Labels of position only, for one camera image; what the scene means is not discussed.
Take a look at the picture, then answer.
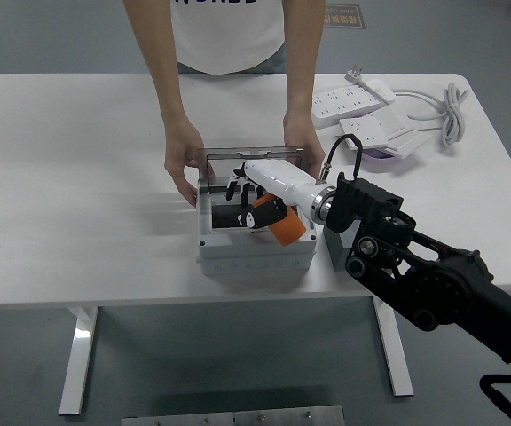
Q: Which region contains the person's right hand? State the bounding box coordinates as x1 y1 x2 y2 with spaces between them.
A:
164 117 216 208

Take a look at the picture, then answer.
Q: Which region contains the person's left hand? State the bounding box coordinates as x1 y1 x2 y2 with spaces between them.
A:
283 113 326 178

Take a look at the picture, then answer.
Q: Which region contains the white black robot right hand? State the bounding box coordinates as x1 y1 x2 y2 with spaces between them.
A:
224 159 327 230

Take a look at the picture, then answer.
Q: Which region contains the clear lid with grey frame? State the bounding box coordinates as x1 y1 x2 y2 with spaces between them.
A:
197 145 312 192

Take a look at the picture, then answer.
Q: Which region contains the orange cylindrical battery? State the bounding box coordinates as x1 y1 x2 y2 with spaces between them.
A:
253 194 308 248

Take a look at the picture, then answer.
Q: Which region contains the grey electrical enclosure box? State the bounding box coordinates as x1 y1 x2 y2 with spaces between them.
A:
195 177 318 279

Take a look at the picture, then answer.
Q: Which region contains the large white power strip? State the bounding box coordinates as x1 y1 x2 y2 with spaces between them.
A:
311 84 383 130

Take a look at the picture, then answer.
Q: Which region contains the small white power strip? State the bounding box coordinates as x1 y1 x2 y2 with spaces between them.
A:
338 106 412 147

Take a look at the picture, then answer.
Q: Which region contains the white plug with prongs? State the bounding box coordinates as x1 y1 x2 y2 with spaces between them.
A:
343 67 397 104

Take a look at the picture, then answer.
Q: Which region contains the grey block with round hole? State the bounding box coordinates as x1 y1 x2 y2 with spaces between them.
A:
324 221 358 272

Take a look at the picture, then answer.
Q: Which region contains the person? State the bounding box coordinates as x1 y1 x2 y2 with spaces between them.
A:
169 0 287 75

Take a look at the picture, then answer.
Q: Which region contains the brown floor sign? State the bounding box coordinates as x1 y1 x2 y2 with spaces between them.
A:
324 3 366 30

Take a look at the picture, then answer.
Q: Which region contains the white table leg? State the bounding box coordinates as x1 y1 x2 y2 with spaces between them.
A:
58 305 100 417
372 295 415 398

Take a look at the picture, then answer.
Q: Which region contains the grey metal plate with screws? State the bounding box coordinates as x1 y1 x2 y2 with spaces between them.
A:
121 404 345 426

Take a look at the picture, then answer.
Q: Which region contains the white coiled power cable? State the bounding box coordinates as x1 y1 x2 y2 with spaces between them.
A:
390 81 469 147

